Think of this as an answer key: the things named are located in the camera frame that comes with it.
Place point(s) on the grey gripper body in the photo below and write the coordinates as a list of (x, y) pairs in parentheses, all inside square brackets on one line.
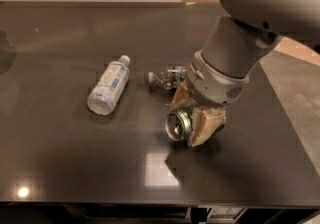
[(213, 83)]

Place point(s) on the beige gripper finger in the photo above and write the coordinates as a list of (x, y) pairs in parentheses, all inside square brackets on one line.
[(182, 98), (205, 121)]

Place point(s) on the green soda can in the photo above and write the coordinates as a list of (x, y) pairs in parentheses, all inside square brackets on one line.
[(178, 125)]

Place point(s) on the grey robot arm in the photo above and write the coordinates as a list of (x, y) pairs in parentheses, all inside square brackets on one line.
[(251, 29)]

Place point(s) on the clear plastic water bottle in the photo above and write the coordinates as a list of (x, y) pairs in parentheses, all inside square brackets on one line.
[(168, 77)]

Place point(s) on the white labelled plastic bottle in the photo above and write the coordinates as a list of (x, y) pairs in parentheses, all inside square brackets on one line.
[(105, 95)]

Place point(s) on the dark shelf under table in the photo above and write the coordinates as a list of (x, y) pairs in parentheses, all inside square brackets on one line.
[(27, 213)]

